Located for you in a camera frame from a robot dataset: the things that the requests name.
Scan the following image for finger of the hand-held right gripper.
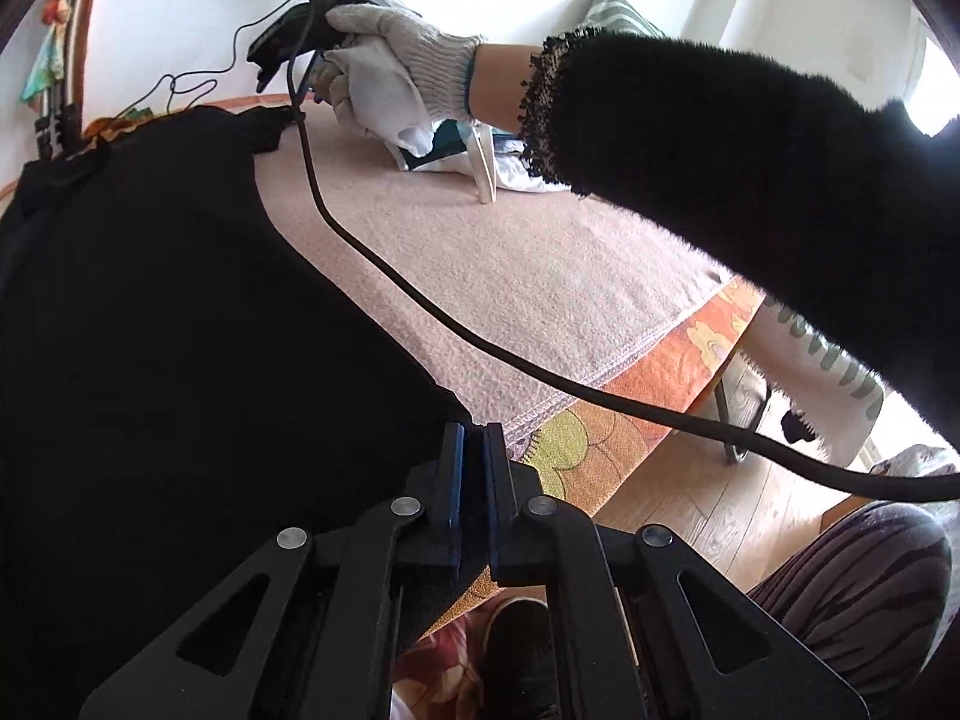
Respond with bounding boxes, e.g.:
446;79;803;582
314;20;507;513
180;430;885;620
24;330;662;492
246;4;335;95

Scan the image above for person's striped trouser leg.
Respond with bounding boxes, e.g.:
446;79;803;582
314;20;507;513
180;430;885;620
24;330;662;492
746;499;953;720

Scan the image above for thick black gripper cable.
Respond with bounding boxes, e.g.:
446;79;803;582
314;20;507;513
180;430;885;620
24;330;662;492
286;45;960;502

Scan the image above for colourful hanging cloths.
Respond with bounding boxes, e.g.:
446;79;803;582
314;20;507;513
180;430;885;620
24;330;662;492
19;0;102;162

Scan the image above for grey metal furniture leg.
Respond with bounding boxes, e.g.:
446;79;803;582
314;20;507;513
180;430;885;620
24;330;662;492
711;356;773;467

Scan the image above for white garment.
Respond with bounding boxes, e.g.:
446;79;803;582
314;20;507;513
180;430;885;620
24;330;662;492
341;37;575;207

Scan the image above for person's dark shoe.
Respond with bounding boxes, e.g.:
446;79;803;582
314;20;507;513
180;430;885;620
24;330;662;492
484;598;562;720

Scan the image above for thin black light cable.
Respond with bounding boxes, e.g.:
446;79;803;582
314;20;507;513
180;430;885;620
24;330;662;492
82;13;305;137

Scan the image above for person's right hand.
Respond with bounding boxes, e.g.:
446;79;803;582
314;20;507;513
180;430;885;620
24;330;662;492
313;3;488;137

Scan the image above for black garment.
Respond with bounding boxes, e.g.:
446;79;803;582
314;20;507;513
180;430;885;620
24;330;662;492
0;105;492;720

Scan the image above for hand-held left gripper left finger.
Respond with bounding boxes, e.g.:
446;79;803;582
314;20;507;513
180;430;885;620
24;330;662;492
79;422;466;720

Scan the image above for person's right forearm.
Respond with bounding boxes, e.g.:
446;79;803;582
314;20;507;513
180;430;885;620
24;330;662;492
466;27;960;458

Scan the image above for beige blanket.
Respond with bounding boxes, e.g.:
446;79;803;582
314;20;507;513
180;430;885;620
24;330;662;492
251;101;732;443

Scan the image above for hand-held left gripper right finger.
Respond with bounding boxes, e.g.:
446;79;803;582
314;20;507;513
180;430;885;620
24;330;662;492
482;422;872;720

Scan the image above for white green striped fringed cloth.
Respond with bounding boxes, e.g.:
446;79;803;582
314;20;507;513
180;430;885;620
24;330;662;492
739;289;887;467

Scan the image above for dark green garment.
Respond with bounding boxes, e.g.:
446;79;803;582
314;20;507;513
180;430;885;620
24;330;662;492
396;121;481;173

